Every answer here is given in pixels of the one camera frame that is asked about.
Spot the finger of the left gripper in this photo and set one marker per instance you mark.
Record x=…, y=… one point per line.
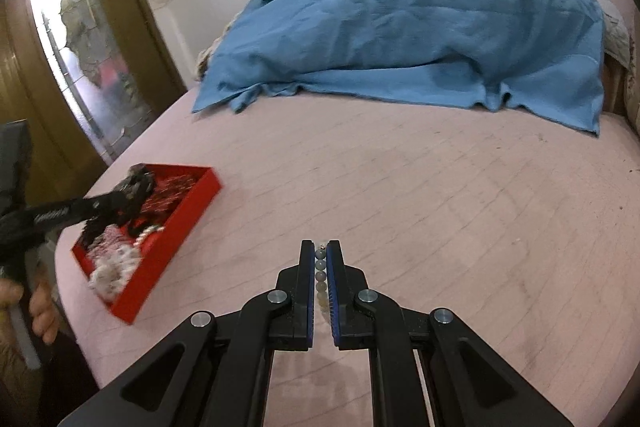
x=117, y=207

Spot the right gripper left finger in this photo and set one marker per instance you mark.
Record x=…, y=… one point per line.
x=212, y=371

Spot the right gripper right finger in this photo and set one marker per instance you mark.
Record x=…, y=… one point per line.
x=427, y=369

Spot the red white checked scrunchie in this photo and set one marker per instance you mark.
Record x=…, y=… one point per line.
x=108, y=242

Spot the red polka dot scrunchie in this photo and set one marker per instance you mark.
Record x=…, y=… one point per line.
x=166, y=196

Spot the white dotted scrunchie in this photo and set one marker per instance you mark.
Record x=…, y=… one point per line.
x=112, y=274

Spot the person's left hand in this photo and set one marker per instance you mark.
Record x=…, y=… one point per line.
x=44, y=316

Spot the red shallow tray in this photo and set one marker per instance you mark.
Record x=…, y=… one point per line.
x=159, y=240

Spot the brown glass panel door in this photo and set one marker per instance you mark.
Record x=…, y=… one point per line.
x=88, y=77

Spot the patterned cream blanket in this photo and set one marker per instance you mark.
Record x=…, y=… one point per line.
x=204, y=56

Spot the pink quilted mattress cover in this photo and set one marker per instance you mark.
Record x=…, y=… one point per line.
x=527, y=230

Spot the striped beige pillow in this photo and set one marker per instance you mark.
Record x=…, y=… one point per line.
x=620, y=76

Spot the blue cloth blanket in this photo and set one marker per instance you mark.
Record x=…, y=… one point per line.
x=542, y=55

